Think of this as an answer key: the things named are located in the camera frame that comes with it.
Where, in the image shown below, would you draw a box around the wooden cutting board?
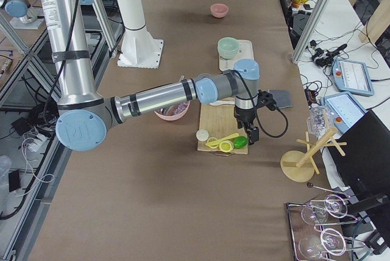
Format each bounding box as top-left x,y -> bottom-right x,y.
197,98 -> 249,156

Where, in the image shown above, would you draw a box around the green toy lime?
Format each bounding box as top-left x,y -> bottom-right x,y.
233,136 -> 248,149

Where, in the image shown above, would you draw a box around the wire glass rack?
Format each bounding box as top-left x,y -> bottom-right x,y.
286,193 -> 367,260

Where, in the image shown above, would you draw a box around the yellow toy knife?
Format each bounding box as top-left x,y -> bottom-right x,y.
205,133 -> 239,147

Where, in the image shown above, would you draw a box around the wine glass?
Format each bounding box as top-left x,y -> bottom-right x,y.
298,228 -> 346,258
301,194 -> 347,225

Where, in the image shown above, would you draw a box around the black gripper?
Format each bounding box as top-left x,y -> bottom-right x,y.
234,106 -> 260,145

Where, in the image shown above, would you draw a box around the small pink bowl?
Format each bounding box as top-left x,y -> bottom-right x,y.
210,3 -> 229,18

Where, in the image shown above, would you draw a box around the black monitor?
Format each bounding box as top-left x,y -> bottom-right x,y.
337,110 -> 390,222

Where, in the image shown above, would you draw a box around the blue teach pendant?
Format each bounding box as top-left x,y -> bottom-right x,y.
332,59 -> 375,96
321,91 -> 367,134

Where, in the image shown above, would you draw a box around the aluminium frame post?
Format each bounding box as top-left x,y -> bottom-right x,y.
291,0 -> 330,64

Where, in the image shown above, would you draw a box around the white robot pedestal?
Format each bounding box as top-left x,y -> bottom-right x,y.
117,0 -> 164,69

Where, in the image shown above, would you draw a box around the white plastic spoon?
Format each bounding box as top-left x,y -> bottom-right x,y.
210,100 -> 235,106

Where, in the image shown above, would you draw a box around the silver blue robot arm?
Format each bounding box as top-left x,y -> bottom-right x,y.
40,0 -> 260,151

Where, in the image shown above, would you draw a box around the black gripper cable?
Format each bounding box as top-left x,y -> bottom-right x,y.
237,71 -> 288,138

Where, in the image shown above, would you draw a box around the white round toy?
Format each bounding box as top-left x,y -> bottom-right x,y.
196,129 -> 210,142

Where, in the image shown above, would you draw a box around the large pink bowl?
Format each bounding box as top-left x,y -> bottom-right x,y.
154,101 -> 190,121

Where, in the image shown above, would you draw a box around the beige plastic tray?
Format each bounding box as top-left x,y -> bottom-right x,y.
219,40 -> 254,71

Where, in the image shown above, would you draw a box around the yellow lemon slice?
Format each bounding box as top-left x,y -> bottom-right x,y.
219,140 -> 234,153

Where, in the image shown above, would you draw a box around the grey folded cloth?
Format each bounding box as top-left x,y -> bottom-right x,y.
268,90 -> 293,109

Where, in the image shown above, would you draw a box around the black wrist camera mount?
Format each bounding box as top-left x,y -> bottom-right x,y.
257,90 -> 277,111

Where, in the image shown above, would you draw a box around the green stacked bowls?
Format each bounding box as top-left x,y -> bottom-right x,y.
218,37 -> 239,59

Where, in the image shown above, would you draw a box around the wooden mug tree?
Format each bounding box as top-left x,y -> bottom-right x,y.
280,109 -> 348,183

